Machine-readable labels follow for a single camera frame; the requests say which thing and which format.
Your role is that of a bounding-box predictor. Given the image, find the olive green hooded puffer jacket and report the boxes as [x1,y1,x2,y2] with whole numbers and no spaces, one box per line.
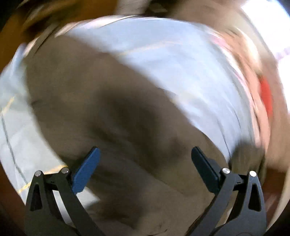
[24,33,266,236]

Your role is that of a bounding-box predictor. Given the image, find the orange carrot plush pillow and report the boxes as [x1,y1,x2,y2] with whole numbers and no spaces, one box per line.
[260,76,273,118]

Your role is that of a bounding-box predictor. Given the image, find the pink cartoon print bedspread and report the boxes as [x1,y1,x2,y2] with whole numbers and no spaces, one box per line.
[206,28,271,150]

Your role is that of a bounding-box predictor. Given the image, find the blue plaid bed sheet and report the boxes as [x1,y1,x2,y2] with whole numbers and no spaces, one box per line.
[1,16,260,201]

